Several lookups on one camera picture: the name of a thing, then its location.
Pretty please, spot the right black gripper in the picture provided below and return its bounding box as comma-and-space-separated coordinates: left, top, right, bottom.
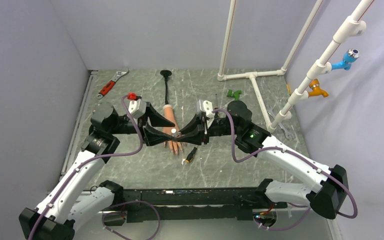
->
177, 113, 240, 146

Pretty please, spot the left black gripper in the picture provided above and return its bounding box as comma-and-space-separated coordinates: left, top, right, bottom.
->
109, 102, 175, 146

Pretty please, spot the glitter nail polish bottle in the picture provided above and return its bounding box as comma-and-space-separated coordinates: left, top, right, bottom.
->
170, 128, 182, 141

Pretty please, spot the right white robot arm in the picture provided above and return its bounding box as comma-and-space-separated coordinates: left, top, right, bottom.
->
170, 100, 350, 220

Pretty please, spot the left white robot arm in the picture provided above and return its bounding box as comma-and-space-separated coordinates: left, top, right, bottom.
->
18, 99, 175, 240

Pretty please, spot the mannequin practice hand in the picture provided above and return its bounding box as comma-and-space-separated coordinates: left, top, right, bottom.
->
163, 103, 184, 155

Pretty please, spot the near black yellow screwdriver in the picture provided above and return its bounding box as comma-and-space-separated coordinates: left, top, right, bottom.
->
184, 147, 198, 163

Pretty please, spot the black yellow screwdriver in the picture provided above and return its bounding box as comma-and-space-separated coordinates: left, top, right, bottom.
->
214, 93, 219, 109
184, 147, 198, 163

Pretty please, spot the far black yellow screwdriver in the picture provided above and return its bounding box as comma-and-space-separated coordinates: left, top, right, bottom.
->
214, 93, 219, 109

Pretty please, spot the green valve pvc fitting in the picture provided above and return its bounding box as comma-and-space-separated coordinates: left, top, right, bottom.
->
226, 89, 242, 101

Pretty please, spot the black hand stand stem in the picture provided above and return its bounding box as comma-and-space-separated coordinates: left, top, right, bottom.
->
160, 69, 173, 105

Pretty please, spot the red adjustable wrench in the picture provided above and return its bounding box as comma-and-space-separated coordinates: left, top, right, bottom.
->
96, 69, 130, 100

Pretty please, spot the silver open-end wrench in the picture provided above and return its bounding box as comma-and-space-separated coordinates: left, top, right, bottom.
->
266, 106, 294, 140

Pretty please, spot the orange faucet valve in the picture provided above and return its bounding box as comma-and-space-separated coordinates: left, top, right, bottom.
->
308, 78, 329, 98

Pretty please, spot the blue faucet valve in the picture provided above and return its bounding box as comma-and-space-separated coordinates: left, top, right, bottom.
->
331, 48, 360, 71

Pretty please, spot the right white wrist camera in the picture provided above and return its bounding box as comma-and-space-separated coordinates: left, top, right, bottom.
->
196, 99, 215, 120

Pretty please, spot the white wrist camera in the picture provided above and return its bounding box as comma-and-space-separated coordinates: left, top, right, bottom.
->
196, 99, 215, 120
127, 92, 147, 119

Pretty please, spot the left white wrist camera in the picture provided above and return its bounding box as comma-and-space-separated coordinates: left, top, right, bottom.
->
127, 92, 147, 119

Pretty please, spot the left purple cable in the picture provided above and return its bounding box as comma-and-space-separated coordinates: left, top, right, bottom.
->
27, 94, 162, 240

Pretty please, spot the purple cable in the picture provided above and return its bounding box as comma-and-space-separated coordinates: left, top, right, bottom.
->
211, 108, 359, 232
27, 94, 162, 240

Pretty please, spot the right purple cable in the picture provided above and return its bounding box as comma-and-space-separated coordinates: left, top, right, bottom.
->
211, 108, 359, 232

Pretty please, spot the black base frame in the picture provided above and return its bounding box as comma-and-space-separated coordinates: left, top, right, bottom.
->
99, 180, 288, 226

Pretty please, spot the white pvc pipe frame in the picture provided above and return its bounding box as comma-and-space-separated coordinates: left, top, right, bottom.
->
216, 0, 377, 133

